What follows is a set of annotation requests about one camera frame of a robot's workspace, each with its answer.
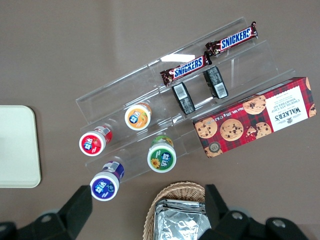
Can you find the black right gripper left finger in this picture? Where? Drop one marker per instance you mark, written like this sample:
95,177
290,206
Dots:
75,210

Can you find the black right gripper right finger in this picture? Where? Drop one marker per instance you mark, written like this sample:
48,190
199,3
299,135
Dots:
216,207

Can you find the woven wicker basket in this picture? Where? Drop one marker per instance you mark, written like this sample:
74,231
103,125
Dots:
160,196

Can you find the cream plastic tray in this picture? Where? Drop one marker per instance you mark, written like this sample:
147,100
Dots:
17,147

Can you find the purple-lid gum bottle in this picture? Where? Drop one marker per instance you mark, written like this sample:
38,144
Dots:
105,187

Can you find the red-lid gum bottle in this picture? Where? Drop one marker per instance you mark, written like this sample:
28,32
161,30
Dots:
92,143

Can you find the green-lid gum bottle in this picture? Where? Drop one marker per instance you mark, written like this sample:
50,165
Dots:
161,157

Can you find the red tartan Walkers cookie box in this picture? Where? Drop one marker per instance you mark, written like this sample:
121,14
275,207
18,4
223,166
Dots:
252,117

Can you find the orange-lid gum bottle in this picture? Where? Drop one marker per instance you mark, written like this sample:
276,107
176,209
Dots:
138,117

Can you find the small black barcode snack pack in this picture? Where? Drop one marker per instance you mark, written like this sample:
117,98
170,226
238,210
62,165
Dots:
215,82
183,98

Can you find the Snickers chocolate bar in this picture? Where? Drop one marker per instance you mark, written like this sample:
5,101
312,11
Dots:
231,38
186,68

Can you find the clear acrylic tiered display stand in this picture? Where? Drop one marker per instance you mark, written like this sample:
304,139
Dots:
140,82

